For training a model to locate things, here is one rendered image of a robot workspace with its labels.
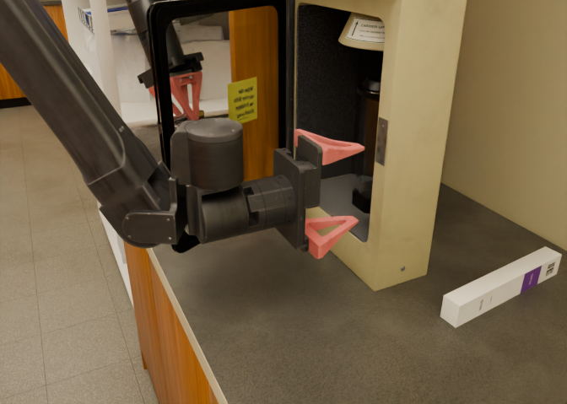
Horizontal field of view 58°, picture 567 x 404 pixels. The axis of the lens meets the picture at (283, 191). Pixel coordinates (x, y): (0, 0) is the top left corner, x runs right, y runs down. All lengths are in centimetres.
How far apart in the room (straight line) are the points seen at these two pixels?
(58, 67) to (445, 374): 60
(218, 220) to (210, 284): 38
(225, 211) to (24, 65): 23
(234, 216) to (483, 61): 80
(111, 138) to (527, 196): 88
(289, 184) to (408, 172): 29
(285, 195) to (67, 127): 23
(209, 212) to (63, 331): 192
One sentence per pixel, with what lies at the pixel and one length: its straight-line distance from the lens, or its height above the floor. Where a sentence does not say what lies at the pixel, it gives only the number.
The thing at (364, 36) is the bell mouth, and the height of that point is 133.
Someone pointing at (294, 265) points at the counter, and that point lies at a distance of 93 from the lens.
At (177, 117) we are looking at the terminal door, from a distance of 80.
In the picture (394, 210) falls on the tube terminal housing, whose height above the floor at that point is 109.
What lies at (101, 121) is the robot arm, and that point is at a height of 131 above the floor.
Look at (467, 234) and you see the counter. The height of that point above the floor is 94.
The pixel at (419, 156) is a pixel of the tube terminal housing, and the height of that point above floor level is 117.
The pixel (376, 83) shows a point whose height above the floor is 125.
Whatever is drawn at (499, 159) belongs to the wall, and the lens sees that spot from 120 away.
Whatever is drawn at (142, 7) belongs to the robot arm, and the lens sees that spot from 89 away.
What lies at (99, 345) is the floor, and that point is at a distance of 229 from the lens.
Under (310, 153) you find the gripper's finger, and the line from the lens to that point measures 55.
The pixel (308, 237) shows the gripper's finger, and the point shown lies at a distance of 61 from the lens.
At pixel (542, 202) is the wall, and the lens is 116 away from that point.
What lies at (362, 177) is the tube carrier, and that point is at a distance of 94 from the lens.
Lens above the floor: 146
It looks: 26 degrees down
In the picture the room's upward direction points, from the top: straight up
